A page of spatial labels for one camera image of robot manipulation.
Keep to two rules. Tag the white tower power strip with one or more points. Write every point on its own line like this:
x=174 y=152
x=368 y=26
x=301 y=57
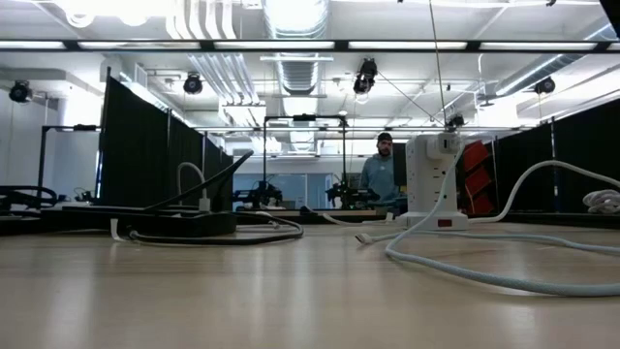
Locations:
x=426 y=194

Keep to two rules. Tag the white cube USB charger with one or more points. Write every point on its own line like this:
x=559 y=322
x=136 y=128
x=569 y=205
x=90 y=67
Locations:
x=443 y=144

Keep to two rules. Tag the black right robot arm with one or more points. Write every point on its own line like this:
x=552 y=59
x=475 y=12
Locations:
x=612 y=12

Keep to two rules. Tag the black background robot arm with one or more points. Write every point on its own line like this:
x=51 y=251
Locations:
x=261 y=194
x=349 y=194

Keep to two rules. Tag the person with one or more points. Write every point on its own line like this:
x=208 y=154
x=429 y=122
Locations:
x=380 y=177

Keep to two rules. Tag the black computer monitor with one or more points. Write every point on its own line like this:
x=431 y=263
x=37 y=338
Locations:
x=399 y=165

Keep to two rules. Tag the black ceiling spotlight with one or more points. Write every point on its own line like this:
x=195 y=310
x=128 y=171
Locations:
x=19 y=92
x=193 y=83
x=365 y=77
x=545 y=85
x=455 y=121

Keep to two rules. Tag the white LED light bar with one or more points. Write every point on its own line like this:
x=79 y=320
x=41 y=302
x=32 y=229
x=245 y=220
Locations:
x=271 y=45
x=29 y=45
x=537 y=46
x=140 y=45
x=407 y=45

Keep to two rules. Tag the red angled bin stack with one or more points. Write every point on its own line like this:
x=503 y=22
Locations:
x=477 y=181

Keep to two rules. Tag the black curtain partition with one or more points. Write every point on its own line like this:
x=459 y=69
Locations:
x=140 y=155
x=581 y=145

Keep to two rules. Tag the black background rig frame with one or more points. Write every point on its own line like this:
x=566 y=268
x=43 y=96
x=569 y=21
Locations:
x=304 y=117
x=72 y=128

